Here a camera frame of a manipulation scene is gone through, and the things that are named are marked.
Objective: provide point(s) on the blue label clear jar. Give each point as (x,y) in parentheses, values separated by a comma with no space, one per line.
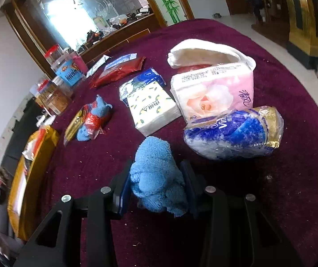
(67,70)

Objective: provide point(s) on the red plastic bag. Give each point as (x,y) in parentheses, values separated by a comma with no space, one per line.
(185,69)

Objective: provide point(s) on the red lid clear jar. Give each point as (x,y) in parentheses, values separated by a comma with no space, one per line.
(54,55)

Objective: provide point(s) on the maroon velvet tablecloth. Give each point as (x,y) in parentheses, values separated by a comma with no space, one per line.
(290,173)

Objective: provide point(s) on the blue gold tissue roll pack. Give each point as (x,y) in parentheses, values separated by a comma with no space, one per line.
(241,133)

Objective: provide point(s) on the blue knitted cloth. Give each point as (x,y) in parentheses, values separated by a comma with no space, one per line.
(156,180)

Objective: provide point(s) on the blue white flat packet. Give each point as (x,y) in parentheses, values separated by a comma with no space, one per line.
(120,60)

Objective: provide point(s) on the white folded towel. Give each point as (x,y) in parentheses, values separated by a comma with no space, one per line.
(190,52)

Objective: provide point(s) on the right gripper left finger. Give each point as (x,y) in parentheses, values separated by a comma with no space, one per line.
(56,241)

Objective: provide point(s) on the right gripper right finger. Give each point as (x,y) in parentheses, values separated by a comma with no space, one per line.
(234,224)

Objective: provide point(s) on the white leaf-print tissue pack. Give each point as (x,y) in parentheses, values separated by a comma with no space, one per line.
(152,108)

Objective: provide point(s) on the pink rose tissue pack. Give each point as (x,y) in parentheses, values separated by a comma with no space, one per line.
(214,90)

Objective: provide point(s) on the brown snack jar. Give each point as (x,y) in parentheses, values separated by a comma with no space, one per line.
(52,97)

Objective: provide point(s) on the blue white tissue packet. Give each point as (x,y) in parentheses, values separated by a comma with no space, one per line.
(141,80)

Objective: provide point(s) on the blue cloth in red bag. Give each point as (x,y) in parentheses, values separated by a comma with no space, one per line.
(89,121)

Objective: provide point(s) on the red foil pouch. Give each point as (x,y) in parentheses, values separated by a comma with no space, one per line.
(118,72)

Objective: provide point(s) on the wooden cabinet counter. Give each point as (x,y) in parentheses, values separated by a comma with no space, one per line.
(124,35)

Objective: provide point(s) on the gold black pillar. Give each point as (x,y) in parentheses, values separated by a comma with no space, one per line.
(303,32)

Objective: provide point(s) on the white leaflet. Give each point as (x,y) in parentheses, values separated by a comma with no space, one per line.
(97,65)

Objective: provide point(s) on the yellow rimmed white bin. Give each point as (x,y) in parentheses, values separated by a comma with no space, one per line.
(23,196)

